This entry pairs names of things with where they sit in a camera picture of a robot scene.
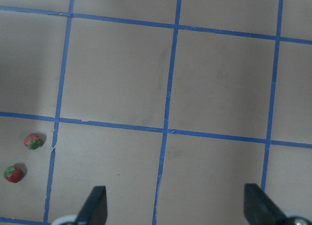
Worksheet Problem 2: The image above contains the red strawberry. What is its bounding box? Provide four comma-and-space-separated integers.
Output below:
3, 166, 23, 183
24, 134, 43, 150

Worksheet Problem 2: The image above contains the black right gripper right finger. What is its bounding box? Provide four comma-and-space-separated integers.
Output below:
244, 183, 312, 225

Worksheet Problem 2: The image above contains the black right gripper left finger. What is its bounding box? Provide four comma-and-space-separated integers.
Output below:
74, 186, 108, 225

